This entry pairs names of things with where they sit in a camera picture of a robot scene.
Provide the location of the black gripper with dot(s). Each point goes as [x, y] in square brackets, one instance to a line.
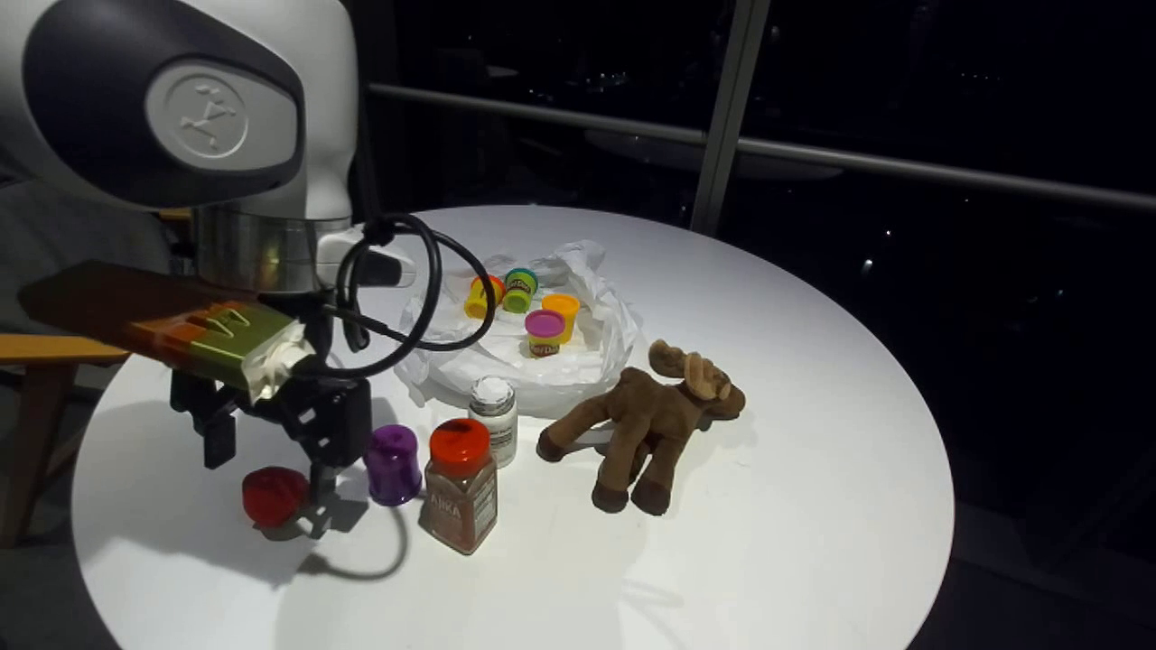
[319, 416]

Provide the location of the yellow-green tub pink lid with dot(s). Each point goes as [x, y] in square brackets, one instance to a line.
[542, 329]

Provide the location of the green tub teal lid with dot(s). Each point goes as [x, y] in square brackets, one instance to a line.
[522, 290]

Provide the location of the small yellow tub orange lid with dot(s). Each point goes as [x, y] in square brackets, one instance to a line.
[564, 305]

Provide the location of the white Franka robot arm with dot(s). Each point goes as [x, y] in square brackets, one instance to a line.
[181, 111]

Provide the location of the white plastic bag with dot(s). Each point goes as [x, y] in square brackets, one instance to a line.
[579, 364]

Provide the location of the red toy strawberry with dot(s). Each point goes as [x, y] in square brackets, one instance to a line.
[276, 495]

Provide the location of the purple shaker container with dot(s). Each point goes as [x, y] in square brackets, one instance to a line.
[395, 467]

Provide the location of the orange-lid spice jar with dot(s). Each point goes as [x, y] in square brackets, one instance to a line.
[461, 492]

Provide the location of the small white-lid jar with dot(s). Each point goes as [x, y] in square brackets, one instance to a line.
[493, 403]

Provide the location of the grey chair wooden armrests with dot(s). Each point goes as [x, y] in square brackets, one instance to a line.
[48, 364]

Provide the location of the brown moose plush toy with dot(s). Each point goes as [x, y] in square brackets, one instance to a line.
[650, 421]

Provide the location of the grey horizontal railing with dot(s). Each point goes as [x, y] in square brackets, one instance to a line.
[906, 164]

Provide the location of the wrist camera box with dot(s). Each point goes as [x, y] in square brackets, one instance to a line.
[181, 329]

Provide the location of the grey window post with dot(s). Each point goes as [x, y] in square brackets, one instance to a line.
[727, 111]

